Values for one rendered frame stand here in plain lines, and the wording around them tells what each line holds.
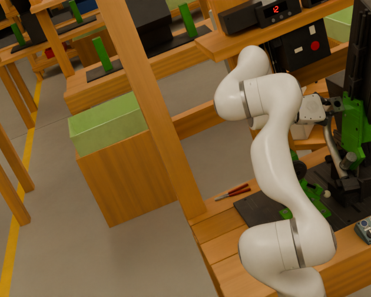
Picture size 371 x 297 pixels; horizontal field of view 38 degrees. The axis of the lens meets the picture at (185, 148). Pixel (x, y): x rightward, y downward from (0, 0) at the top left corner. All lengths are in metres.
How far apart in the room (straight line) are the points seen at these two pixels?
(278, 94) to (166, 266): 2.32
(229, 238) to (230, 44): 0.72
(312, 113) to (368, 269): 0.55
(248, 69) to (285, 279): 0.55
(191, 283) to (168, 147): 1.42
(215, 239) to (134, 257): 1.71
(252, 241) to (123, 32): 0.95
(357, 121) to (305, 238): 0.72
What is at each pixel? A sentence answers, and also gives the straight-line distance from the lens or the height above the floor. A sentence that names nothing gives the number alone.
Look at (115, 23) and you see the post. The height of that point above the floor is 1.73.
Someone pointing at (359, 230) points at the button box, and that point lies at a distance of 1.88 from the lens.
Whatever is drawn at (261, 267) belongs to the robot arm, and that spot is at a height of 1.26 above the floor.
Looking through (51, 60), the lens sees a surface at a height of 0.24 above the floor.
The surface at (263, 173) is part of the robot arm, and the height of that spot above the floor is 1.42.
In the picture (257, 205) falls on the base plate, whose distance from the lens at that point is 2.18.
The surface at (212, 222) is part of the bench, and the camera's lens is 2.21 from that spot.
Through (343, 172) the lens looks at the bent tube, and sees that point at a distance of 2.03.
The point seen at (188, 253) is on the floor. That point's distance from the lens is 3.60.
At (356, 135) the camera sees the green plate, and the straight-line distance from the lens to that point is 1.95.
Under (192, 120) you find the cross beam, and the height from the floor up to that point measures 1.25.
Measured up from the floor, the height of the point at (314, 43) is 1.42.
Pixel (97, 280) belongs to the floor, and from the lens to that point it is 3.76.
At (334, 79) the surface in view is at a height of 1.24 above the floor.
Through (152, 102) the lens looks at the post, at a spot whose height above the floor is 1.42.
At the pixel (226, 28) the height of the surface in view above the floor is 1.59.
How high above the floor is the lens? 2.12
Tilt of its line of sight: 26 degrees down
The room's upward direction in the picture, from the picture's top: 21 degrees counter-clockwise
